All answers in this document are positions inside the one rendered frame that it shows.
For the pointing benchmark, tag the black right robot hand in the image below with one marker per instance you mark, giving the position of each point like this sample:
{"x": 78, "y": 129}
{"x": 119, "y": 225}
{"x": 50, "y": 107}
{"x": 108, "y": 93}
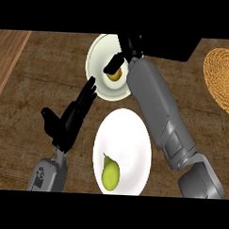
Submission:
{"x": 130, "y": 46}

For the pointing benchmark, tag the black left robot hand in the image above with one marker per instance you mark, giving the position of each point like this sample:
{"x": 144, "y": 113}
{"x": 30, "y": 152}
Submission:
{"x": 67, "y": 123}

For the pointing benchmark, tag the yellow lemon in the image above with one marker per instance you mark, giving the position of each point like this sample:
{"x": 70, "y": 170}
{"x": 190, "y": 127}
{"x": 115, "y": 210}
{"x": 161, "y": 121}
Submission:
{"x": 116, "y": 76}

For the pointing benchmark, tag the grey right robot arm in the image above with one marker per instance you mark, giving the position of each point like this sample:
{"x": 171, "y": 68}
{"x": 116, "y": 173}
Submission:
{"x": 157, "y": 105}

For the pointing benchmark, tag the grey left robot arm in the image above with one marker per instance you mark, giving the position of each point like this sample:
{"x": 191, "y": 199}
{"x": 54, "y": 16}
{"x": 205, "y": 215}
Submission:
{"x": 51, "y": 175}

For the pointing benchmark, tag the cream bowl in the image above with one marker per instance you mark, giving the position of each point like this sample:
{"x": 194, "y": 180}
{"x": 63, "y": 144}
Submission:
{"x": 98, "y": 59}

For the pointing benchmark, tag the white plate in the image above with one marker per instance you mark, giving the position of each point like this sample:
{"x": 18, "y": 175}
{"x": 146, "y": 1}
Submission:
{"x": 127, "y": 142}

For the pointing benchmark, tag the black appliance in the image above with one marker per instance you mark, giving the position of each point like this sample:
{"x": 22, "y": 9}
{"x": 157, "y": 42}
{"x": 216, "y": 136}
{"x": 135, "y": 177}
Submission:
{"x": 172, "y": 48}

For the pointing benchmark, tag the green pear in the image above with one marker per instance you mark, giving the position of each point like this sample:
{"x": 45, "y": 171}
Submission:
{"x": 110, "y": 176}

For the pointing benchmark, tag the round wicker placemat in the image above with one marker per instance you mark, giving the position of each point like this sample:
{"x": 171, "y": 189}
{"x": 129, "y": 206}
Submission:
{"x": 221, "y": 80}

